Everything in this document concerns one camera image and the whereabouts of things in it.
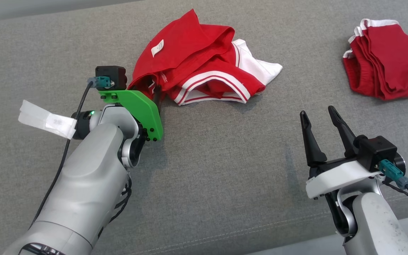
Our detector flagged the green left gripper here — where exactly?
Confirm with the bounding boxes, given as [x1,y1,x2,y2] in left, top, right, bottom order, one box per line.
[98,87,164,141]

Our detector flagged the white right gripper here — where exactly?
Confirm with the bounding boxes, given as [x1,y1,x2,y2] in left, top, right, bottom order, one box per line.
[300,106,383,199]

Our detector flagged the red white basketball jersey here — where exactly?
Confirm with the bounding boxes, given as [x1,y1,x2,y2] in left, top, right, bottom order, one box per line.
[128,9,283,107]

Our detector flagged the folded red white shorts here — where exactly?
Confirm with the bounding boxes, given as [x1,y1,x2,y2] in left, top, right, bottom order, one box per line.
[342,18,408,101]

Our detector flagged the teal left camera plug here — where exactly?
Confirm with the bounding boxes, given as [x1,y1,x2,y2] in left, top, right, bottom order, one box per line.
[87,76,114,89]

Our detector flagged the teal camera plug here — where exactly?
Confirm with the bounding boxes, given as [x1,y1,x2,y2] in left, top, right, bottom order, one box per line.
[379,159,408,189]
[87,76,114,89]

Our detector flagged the teal right camera plug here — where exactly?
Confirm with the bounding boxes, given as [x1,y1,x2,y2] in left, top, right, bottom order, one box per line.
[379,159,408,189]

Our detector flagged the twisted black left arm cable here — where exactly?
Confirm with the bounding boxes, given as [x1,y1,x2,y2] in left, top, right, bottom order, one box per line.
[98,174,134,238]

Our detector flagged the white tape label on cable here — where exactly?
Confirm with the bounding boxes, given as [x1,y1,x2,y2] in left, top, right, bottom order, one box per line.
[18,100,78,140]

